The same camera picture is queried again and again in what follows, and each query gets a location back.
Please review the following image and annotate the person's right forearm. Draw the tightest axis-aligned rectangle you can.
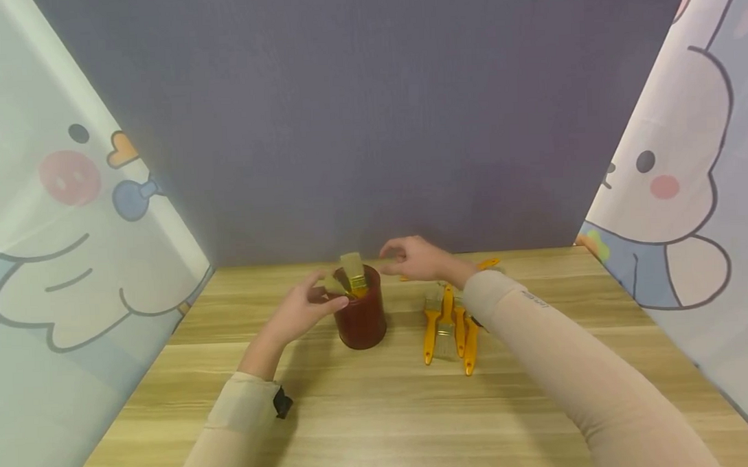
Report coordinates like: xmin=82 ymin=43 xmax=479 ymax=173
xmin=459 ymin=261 xmax=723 ymax=467

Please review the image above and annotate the person's left forearm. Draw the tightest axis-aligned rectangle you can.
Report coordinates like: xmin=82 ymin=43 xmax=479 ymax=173
xmin=167 ymin=330 xmax=296 ymax=467

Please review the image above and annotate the person's left hand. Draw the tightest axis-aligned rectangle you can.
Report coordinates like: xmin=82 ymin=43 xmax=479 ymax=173
xmin=258 ymin=269 xmax=352 ymax=350

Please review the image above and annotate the dark red round cup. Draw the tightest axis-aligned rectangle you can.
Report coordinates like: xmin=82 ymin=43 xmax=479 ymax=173
xmin=331 ymin=263 xmax=389 ymax=352

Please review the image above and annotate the person's right hand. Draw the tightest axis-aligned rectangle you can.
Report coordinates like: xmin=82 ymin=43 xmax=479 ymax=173
xmin=377 ymin=233 xmax=477 ymax=290

